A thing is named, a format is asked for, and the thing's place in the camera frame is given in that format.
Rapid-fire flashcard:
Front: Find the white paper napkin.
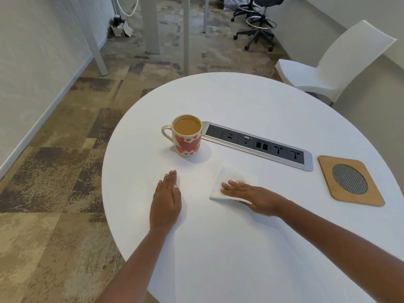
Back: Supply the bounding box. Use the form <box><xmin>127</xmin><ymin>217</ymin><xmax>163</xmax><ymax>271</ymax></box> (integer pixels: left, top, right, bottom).
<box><xmin>209</xmin><ymin>167</ymin><xmax>259</xmax><ymax>205</ymax></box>

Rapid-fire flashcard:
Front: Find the heart-patterned coffee mug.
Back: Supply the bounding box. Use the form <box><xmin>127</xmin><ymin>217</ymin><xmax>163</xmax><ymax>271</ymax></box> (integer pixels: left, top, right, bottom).
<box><xmin>161</xmin><ymin>114</ymin><xmax>203</xmax><ymax>157</ymax></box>

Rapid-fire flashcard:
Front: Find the wooden coaster with mesh centre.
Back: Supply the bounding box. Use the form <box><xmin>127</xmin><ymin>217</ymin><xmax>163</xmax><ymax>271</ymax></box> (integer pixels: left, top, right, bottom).
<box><xmin>317</xmin><ymin>155</ymin><xmax>386</xmax><ymax>207</ymax></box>

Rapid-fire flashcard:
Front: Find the person's left hand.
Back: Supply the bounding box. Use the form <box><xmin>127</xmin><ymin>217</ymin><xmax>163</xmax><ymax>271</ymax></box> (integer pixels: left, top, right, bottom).
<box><xmin>149</xmin><ymin>169</ymin><xmax>182</xmax><ymax>232</ymax></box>

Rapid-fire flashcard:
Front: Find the person's right forearm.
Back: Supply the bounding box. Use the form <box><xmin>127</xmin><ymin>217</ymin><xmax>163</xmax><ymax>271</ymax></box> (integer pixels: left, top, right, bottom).
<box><xmin>276</xmin><ymin>198</ymin><xmax>404</xmax><ymax>303</ymax></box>

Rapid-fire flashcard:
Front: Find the person's left forearm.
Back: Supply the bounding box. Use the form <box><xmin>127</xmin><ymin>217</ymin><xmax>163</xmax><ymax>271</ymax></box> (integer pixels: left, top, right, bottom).
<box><xmin>96</xmin><ymin>227</ymin><xmax>171</xmax><ymax>303</ymax></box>

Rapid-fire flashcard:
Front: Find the white looped cable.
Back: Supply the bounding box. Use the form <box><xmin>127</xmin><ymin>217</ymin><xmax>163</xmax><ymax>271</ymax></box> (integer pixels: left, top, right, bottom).
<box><xmin>115</xmin><ymin>0</ymin><xmax>139</xmax><ymax>17</ymax></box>

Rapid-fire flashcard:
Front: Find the round white table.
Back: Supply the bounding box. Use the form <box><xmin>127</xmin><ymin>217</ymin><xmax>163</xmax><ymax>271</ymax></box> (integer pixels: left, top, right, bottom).
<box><xmin>101</xmin><ymin>72</ymin><xmax>404</xmax><ymax>303</ymax></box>

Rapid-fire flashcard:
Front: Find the person's right hand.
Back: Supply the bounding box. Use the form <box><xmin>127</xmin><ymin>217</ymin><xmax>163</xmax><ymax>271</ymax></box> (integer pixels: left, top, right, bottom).
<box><xmin>220</xmin><ymin>179</ymin><xmax>290</xmax><ymax>218</ymax></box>

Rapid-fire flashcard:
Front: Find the white desk with grey legs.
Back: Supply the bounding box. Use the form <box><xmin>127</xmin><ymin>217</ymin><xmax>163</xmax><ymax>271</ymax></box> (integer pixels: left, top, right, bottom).
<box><xmin>68</xmin><ymin>0</ymin><xmax>210</xmax><ymax>77</ymax></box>

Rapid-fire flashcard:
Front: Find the silver power socket panel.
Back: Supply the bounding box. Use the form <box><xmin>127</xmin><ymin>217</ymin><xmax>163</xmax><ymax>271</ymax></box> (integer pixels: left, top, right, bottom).
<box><xmin>201</xmin><ymin>121</ymin><xmax>314</xmax><ymax>173</ymax></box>

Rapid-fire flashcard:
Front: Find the black office chair with footring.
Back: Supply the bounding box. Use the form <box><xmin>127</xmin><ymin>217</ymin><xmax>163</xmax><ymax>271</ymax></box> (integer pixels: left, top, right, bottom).
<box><xmin>233</xmin><ymin>0</ymin><xmax>292</xmax><ymax>53</ymax></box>

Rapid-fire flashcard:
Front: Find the white plastic chair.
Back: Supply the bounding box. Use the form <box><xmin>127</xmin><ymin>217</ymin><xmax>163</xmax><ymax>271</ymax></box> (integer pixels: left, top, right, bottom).
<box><xmin>274</xmin><ymin>19</ymin><xmax>398</xmax><ymax>106</ymax></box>

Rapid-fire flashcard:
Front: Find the small open cardboard box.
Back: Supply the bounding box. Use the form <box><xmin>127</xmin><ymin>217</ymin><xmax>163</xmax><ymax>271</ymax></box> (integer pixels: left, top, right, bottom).
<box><xmin>109</xmin><ymin>15</ymin><xmax>135</xmax><ymax>37</ymax></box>

